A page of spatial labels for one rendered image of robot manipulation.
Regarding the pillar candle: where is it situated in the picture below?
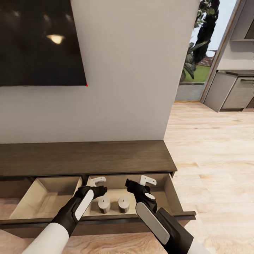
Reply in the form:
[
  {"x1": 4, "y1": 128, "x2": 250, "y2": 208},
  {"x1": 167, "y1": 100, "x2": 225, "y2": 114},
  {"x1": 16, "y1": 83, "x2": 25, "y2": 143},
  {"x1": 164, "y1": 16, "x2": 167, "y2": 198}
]
[
  {"x1": 98, "y1": 196, "x2": 111, "y2": 214},
  {"x1": 118, "y1": 196, "x2": 129, "y2": 213}
]

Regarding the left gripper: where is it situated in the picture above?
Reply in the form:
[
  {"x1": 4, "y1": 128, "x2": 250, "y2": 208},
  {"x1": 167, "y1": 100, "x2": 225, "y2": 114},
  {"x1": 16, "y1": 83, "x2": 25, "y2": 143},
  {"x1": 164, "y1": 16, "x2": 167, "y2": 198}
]
[{"x1": 93, "y1": 186, "x2": 107, "y2": 199}]

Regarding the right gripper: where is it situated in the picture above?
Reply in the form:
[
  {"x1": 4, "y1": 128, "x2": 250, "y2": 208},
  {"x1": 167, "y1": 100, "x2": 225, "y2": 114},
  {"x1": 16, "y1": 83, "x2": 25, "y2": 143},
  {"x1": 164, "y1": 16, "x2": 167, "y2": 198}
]
[{"x1": 125, "y1": 179, "x2": 150, "y2": 196}]

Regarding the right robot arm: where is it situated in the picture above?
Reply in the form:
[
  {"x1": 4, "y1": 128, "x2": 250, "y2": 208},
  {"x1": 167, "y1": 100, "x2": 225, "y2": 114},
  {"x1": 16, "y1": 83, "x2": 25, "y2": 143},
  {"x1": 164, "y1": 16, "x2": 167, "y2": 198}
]
[{"x1": 125, "y1": 175, "x2": 211, "y2": 254}]

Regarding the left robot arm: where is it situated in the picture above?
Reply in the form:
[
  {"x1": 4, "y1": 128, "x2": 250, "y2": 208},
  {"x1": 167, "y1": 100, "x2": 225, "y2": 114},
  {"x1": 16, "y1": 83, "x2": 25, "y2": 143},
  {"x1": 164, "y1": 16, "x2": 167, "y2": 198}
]
[{"x1": 21, "y1": 177, "x2": 107, "y2": 254}]

